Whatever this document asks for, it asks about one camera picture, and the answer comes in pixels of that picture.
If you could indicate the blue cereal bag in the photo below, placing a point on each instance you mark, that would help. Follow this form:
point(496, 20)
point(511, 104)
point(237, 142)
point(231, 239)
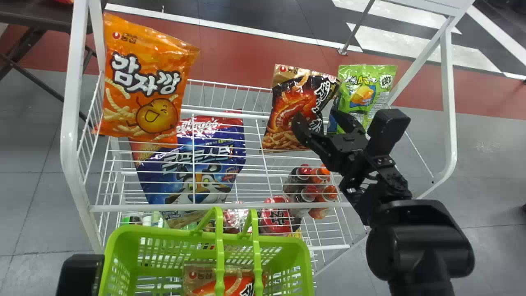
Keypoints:
point(197, 164)

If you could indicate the red and white noodle cup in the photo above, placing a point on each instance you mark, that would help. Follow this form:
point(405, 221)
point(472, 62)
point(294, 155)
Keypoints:
point(235, 218)

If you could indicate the black and red snack packet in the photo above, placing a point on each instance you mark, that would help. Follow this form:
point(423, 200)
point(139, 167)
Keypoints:
point(296, 98)

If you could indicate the orange snack packet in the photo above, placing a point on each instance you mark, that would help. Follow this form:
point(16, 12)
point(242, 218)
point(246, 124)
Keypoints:
point(139, 74)

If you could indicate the green snack packet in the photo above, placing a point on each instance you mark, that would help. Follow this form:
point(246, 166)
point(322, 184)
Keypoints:
point(363, 92)

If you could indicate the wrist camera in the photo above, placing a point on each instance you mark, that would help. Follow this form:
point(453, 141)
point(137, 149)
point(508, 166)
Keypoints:
point(388, 129)
point(78, 275)

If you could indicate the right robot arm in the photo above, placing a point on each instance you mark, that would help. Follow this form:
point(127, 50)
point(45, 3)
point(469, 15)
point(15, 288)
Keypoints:
point(419, 246)

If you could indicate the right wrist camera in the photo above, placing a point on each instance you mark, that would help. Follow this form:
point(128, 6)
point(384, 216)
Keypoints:
point(388, 129)

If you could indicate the dark side table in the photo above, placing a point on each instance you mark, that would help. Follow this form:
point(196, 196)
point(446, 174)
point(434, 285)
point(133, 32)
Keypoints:
point(33, 16)

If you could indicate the green basket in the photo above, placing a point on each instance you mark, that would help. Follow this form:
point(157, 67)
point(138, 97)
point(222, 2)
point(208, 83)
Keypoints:
point(164, 255)

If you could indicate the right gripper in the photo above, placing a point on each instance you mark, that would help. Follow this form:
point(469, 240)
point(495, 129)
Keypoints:
point(347, 150)

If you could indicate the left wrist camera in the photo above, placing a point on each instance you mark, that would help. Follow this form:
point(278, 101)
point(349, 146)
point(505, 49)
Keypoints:
point(78, 275)

